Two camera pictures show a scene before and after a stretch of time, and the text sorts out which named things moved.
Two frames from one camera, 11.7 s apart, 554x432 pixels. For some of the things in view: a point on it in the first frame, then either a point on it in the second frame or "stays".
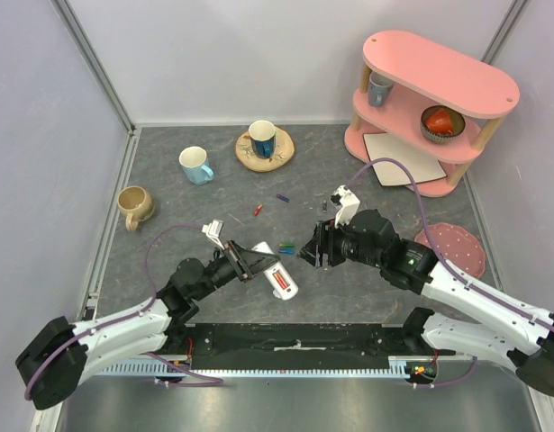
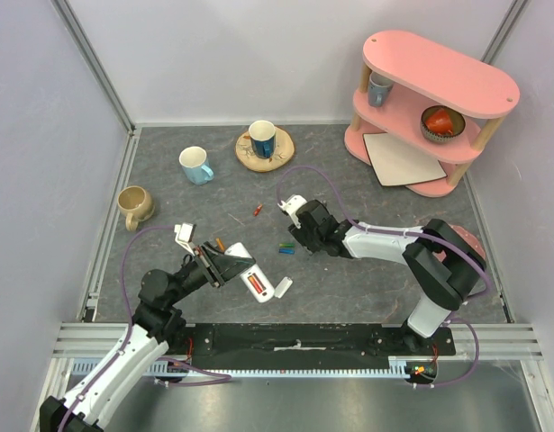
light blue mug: (193, 161) stays
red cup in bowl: (440, 121) stays
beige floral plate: (284, 151) stays
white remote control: (292, 290) -> (253, 276)
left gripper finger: (249, 262) -> (232, 265)
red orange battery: (258, 210) stays
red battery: (280, 280) -> (255, 283)
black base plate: (301, 343) stays
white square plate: (422, 166) stays
